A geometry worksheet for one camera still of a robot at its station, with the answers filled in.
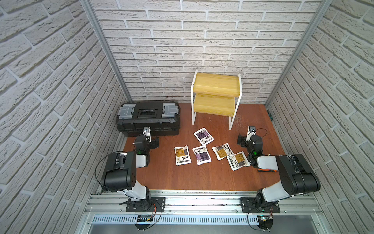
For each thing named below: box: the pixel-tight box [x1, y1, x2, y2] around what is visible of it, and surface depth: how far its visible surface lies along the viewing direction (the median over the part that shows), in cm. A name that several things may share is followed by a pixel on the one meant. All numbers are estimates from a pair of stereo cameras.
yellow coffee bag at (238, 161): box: [226, 151, 251, 172], surface depth 89 cm
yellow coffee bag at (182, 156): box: [173, 145, 192, 166], surface depth 91 cm
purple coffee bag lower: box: [192, 145, 212, 166], surface depth 92 cm
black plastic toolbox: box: [115, 101, 182, 137], surface depth 92 cm
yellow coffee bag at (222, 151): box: [211, 142, 235, 161], surface depth 94 cm
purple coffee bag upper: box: [193, 127, 215, 146], surface depth 102 cm
